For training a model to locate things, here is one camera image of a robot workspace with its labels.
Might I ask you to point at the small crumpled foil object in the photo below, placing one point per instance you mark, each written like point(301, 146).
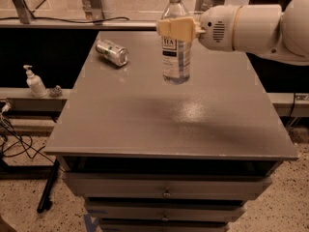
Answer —
point(55, 92)

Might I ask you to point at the silver green soda can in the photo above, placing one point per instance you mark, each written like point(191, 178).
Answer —
point(112, 52)

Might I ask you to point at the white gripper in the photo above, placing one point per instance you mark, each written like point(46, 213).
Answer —
point(216, 29)

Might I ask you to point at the grey drawer cabinet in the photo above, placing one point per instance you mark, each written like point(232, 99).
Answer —
point(148, 156)

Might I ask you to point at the white pump dispenser bottle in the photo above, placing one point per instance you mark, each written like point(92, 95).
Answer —
point(35, 83)

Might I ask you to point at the black metal stand leg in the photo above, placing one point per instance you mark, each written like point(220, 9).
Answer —
point(45, 202)

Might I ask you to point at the clear plastic water bottle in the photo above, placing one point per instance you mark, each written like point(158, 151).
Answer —
point(175, 54)

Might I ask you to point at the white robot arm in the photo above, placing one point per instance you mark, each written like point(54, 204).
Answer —
point(268, 31)

